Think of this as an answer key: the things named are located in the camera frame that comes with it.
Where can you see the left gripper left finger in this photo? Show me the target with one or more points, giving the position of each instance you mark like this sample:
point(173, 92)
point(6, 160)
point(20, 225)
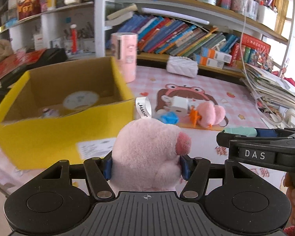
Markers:
point(98, 173)

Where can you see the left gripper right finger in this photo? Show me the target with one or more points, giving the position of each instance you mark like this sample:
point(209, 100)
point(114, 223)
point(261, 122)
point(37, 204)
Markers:
point(195, 172)

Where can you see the pink plush pig toy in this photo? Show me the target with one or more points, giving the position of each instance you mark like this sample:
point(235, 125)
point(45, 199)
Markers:
point(146, 154)

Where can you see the blue wrapper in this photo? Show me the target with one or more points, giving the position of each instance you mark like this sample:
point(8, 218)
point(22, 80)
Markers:
point(169, 118)

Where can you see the yellow cardboard box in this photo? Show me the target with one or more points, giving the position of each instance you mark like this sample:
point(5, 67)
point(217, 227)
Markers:
point(35, 128)

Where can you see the white charger block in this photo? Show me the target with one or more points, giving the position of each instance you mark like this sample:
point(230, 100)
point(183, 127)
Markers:
point(180, 106)

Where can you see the stack of papers and books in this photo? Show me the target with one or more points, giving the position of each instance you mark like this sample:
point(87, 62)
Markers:
point(274, 97)

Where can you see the white quilted purse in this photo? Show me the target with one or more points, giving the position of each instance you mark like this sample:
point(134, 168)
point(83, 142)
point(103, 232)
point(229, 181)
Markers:
point(182, 66)

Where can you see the red book box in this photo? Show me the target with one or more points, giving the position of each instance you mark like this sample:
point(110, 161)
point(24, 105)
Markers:
point(256, 44)

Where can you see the orange white medicine boxes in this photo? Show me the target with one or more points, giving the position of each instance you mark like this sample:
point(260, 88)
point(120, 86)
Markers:
point(212, 58)

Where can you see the black keyboard piano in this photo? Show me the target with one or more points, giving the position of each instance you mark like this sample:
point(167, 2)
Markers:
point(50, 57)

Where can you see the pink cylindrical container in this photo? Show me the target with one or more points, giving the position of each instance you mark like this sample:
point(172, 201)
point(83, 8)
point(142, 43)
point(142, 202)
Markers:
point(124, 49)

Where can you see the red paper packets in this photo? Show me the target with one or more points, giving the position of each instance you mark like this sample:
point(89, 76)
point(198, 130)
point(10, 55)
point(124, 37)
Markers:
point(17, 60)

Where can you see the row of leaning books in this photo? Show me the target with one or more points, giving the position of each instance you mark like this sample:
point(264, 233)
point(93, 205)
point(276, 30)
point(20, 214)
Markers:
point(175, 37)

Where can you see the fortune god figure decoration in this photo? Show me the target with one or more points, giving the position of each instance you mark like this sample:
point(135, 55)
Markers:
point(28, 8)

